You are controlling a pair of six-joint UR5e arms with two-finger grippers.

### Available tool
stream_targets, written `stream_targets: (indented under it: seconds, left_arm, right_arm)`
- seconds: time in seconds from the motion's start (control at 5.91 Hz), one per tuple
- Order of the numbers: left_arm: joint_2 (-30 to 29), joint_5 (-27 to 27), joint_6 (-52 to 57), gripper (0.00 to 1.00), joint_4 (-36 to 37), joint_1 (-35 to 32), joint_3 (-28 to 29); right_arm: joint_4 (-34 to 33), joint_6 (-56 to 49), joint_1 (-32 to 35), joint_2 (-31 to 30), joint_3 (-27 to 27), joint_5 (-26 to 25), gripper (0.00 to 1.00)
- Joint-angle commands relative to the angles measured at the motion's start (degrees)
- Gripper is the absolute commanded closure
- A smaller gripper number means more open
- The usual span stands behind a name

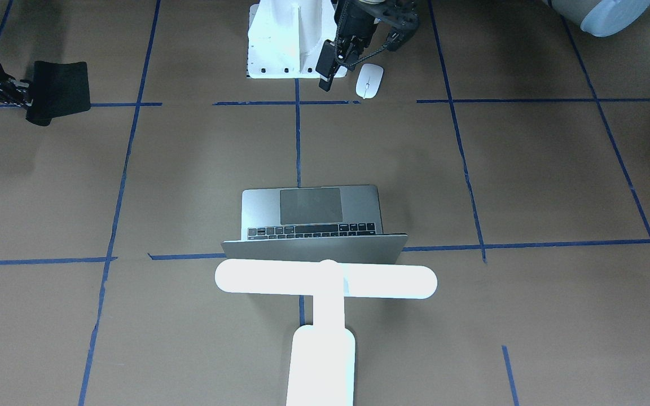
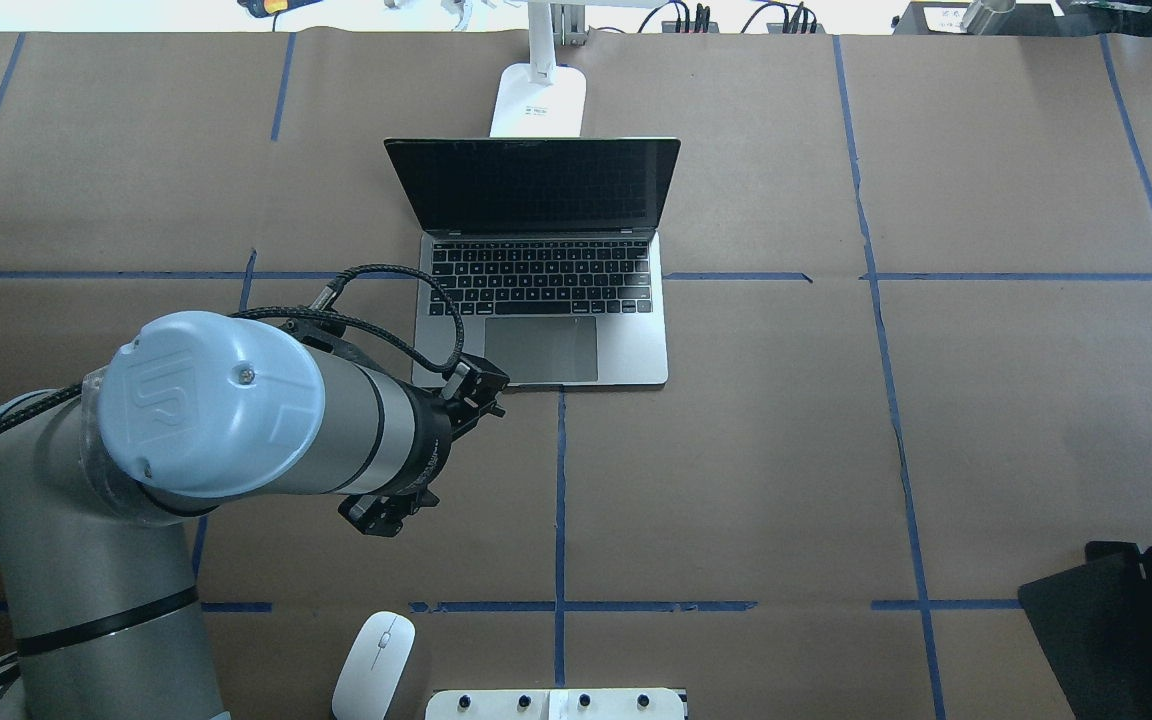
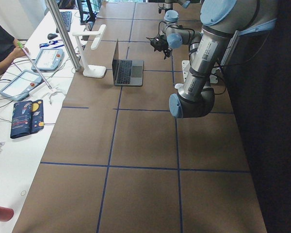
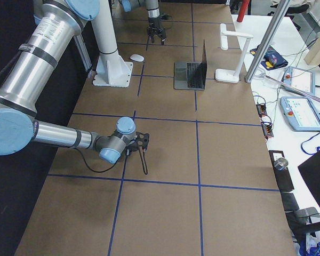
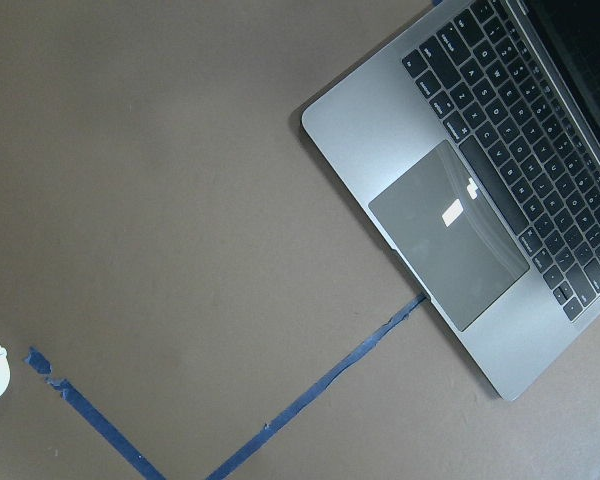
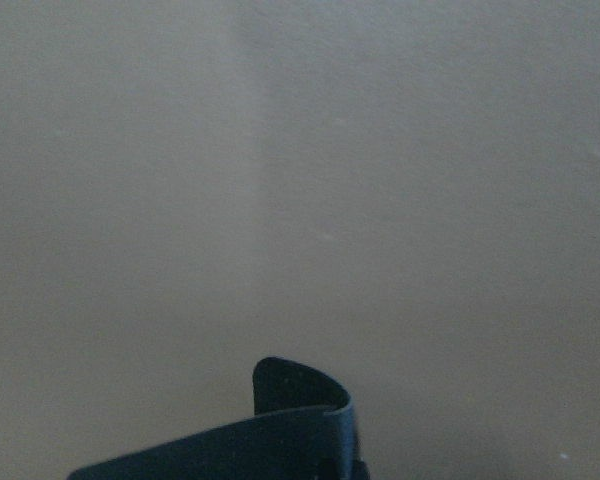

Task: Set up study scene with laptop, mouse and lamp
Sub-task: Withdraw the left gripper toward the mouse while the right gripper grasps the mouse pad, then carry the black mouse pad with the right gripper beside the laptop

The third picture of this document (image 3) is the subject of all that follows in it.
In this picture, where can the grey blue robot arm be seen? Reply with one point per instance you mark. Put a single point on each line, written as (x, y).
(220, 20)
(177, 2)

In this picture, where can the upper teach pendant tablet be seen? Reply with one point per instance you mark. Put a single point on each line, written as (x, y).
(49, 59)

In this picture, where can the dark blue space pouch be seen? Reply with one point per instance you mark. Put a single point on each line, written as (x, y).
(27, 118)

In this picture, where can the aluminium frame post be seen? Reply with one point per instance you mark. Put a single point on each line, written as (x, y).
(54, 10)

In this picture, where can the red cylinder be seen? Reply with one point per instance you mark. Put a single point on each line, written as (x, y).
(6, 214)

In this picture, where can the grey laptop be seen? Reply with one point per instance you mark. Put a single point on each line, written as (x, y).
(126, 72)

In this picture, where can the white wireless mouse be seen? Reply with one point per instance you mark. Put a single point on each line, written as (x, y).
(178, 85)

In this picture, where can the white desk lamp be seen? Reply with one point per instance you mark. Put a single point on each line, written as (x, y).
(91, 70)

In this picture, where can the lower teach pendant tablet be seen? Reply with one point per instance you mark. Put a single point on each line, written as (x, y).
(18, 89)

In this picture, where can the metal grabber stick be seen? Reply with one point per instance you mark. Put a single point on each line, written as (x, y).
(52, 90)

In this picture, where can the teach pendant tablet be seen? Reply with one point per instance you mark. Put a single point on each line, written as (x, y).
(18, 89)
(49, 59)

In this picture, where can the black keyboard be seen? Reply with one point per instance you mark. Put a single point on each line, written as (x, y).
(67, 19)

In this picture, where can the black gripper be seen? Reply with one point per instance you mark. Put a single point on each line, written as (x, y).
(163, 45)

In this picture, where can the black computer mouse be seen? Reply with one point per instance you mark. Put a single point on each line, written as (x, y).
(52, 36)

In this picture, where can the person in black shirt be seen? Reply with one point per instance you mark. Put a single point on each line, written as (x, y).
(9, 50)

